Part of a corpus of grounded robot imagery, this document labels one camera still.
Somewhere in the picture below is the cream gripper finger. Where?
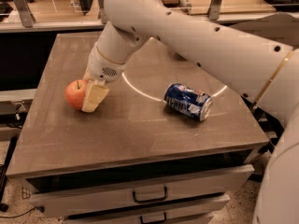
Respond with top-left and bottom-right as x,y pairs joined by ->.
83,70 -> 93,81
82,80 -> 109,113

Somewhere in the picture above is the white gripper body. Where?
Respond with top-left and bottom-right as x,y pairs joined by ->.
87,45 -> 126,83

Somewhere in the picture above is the upper drawer with black handle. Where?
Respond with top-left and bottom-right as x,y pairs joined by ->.
30,164 -> 254,217

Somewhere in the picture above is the blue crushed pepsi can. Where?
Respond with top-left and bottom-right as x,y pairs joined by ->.
164,83 -> 212,121

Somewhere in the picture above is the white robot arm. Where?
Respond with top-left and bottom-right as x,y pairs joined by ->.
85,0 -> 299,224

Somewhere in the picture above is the red orange apple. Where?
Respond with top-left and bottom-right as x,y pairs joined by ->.
64,79 -> 87,110

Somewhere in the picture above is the drawer with black handle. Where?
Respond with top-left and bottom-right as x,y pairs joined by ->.
64,194 -> 230,224
30,164 -> 254,217

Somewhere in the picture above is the lower drawer with black handle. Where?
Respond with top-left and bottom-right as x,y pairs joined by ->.
64,194 -> 230,224

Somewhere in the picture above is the metal railing with posts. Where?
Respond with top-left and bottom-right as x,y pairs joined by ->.
0,0 -> 278,34

